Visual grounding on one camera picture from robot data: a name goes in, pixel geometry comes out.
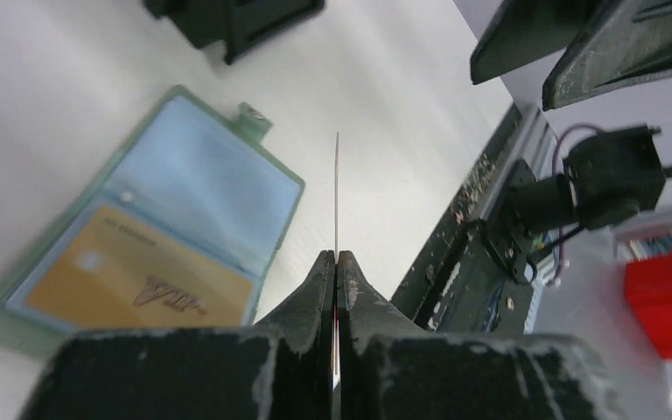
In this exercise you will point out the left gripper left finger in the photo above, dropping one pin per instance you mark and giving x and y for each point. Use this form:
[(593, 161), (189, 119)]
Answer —
[(278, 368)]

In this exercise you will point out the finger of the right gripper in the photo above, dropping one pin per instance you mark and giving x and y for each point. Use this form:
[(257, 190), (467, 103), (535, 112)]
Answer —
[(622, 44), (523, 31)]

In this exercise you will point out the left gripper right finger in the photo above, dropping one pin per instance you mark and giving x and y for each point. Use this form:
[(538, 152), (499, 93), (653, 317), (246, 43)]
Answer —
[(392, 369)]

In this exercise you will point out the green card holder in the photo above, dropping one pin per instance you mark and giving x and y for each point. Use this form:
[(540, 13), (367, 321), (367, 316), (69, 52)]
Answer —
[(178, 229)]

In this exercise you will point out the gold credit card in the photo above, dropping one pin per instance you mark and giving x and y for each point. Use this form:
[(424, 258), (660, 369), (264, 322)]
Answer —
[(119, 271), (336, 340)]

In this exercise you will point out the black card box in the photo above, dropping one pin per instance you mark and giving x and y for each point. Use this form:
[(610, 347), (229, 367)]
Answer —
[(240, 25)]

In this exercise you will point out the red box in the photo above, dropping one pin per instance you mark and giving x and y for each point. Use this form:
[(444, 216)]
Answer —
[(648, 291)]

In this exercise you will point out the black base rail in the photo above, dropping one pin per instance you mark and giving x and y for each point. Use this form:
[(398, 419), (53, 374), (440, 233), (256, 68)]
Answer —
[(454, 285)]

